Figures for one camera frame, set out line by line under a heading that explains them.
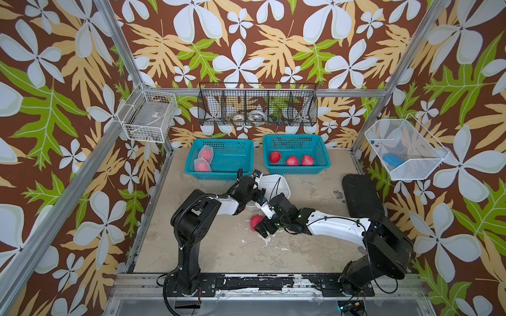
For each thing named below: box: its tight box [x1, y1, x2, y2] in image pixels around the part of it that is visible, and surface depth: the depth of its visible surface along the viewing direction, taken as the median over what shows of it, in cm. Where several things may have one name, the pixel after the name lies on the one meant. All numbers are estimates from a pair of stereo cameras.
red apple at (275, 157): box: [269, 150, 282, 164], surface depth 113 cm
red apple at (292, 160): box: [285, 155, 299, 166], surface depth 110 cm
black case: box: [341, 174, 385, 220], surface depth 95 cm
